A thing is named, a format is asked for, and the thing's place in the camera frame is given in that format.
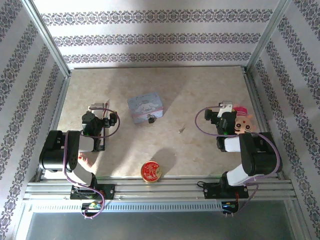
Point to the aluminium side rail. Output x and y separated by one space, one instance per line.
260 117
61 105

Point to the grey metal sheet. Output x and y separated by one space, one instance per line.
160 226

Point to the round red gold tin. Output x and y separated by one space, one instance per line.
151 172

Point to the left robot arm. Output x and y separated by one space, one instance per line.
56 152

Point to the pastel cartoon dog tin box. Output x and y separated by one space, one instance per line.
143 105

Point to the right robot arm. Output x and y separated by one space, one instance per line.
260 155

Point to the aluminium front frame rails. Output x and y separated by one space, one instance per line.
160 190

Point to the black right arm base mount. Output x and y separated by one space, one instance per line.
212 191

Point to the aluminium frame post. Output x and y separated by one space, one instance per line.
47 40
267 35

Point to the small black padlock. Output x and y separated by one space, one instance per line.
151 119

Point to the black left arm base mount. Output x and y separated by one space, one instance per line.
107 191

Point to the small metal key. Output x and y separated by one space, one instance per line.
181 129

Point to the plush doll with pink hat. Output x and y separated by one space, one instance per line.
243 125

